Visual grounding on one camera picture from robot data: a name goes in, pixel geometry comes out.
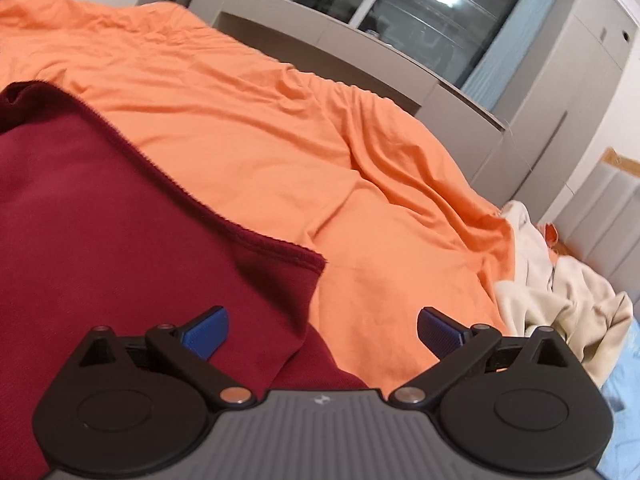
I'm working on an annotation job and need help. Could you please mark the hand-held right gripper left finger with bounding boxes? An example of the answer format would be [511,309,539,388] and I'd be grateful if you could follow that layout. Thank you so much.
[75,305,258,408]

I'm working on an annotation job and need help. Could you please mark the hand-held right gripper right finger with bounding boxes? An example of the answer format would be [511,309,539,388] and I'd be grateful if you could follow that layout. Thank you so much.
[387,306,571,408]

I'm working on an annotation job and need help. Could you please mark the dark red sweater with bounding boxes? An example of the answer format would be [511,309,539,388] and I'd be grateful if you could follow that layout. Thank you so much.
[0,81,371,480]

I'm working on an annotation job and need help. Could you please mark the beige garment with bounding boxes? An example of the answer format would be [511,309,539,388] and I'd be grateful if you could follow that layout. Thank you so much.
[492,200,635,390]

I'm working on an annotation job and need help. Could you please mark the small orange cloth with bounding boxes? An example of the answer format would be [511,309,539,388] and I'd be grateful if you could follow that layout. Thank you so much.
[537,222,571,263]

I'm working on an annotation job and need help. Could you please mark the grey padded wooden headboard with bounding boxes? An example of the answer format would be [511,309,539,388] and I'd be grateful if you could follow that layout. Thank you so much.
[552,147,640,296]

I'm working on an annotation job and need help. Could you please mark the light blue garment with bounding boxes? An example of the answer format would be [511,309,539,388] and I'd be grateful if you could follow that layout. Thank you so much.
[595,320,640,480]

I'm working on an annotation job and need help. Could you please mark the orange bed sheet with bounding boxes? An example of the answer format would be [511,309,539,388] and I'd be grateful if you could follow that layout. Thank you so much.
[0,0,518,396]

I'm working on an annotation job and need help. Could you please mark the grey built-in wardrobe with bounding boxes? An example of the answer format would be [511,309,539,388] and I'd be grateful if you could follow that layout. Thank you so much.
[137,0,640,211]

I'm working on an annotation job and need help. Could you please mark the light blue curtain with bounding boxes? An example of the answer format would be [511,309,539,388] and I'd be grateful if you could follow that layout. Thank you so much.
[460,0,561,113]

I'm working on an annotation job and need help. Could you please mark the large window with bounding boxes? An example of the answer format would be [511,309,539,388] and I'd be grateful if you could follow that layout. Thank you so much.
[260,0,531,88]

